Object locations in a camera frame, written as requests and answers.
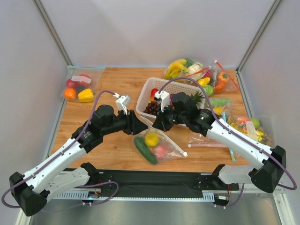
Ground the fake green cucumber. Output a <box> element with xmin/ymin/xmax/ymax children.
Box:
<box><xmin>134</xmin><ymin>136</ymin><xmax>158</xmax><ymax>165</ymax></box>

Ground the fake yellow apple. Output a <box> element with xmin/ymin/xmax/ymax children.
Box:
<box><xmin>144</xmin><ymin>132</ymin><xmax>160</xmax><ymax>148</ymax></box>

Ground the polka dot zip bag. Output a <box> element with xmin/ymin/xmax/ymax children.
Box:
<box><xmin>132</xmin><ymin>116</ymin><xmax>188</xmax><ymax>165</ymax></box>

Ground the fake pink peach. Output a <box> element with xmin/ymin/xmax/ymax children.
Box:
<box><xmin>154</xmin><ymin>145</ymin><xmax>168</xmax><ymax>160</ymax></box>

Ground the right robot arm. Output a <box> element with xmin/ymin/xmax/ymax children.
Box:
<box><xmin>153</xmin><ymin>91</ymin><xmax>286</xmax><ymax>193</ymax></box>

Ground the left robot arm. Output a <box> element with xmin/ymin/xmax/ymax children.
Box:
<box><xmin>9</xmin><ymin>105</ymin><xmax>148</xmax><ymax>217</ymax></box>

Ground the fake grape bunch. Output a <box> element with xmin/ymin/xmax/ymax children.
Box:
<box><xmin>143</xmin><ymin>101</ymin><xmax>160</xmax><ymax>116</ymax></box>

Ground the fake red strawberry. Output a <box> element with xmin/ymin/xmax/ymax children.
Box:
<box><xmin>150</xmin><ymin>88</ymin><xmax>158</xmax><ymax>101</ymax></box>

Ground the fake pineapple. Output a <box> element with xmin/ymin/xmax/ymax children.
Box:
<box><xmin>190</xmin><ymin>91</ymin><xmax>205</xmax><ymax>105</ymax></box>

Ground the fake yellow bell pepper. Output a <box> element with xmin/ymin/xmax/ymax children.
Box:
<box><xmin>77</xmin><ymin>88</ymin><xmax>94</xmax><ymax>103</ymax></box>

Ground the fake banana bunch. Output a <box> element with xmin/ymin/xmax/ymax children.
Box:
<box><xmin>164</xmin><ymin>59</ymin><xmax>188</xmax><ymax>80</ymax></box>

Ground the orange zip bag with bananas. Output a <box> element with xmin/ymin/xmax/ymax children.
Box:
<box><xmin>162</xmin><ymin>58</ymin><xmax>211</xmax><ymax>81</ymax></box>

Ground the blue zip bag right side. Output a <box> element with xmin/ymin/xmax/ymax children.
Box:
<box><xmin>210</xmin><ymin>97</ymin><xmax>257</xmax><ymax>162</ymax></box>

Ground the blue zip bag with fruit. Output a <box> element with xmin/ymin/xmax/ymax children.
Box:
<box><xmin>62</xmin><ymin>66</ymin><xmax>106</xmax><ymax>102</ymax></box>

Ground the red zip bag with vegetables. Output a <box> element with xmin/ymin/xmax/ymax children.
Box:
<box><xmin>197</xmin><ymin>60</ymin><xmax>240</xmax><ymax>97</ymax></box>

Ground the fake orange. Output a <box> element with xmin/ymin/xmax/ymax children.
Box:
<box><xmin>63</xmin><ymin>88</ymin><xmax>77</xmax><ymax>101</ymax></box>

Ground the bag of nuts right edge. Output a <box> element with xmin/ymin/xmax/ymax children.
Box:
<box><xmin>250</xmin><ymin>117</ymin><xmax>274</xmax><ymax>147</ymax></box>

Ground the white plastic basket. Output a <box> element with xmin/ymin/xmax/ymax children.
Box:
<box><xmin>135</xmin><ymin>77</ymin><xmax>202</xmax><ymax>121</ymax></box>

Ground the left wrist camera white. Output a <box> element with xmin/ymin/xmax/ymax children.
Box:
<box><xmin>114</xmin><ymin>93</ymin><xmax>131</xmax><ymax>115</ymax></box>

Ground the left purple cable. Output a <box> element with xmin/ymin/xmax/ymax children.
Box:
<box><xmin>1</xmin><ymin>90</ymin><xmax>120</xmax><ymax>213</ymax></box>

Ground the purple cable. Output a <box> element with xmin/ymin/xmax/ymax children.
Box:
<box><xmin>159</xmin><ymin>77</ymin><xmax>296</xmax><ymax>209</ymax></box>
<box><xmin>1</xmin><ymin>90</ymin><xmax>120</xmax><ymax>213</ymax></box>

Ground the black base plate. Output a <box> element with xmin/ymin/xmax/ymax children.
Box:
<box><xmin>87</xmin><ymin>170</ymin><xmax>239</xmax><ymax>198</ymax></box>

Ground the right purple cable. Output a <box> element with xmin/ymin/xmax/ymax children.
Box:
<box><xmin>159</xmin><ymin>77</ymin><xmax>296</xmax><ymax>209</ymax></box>

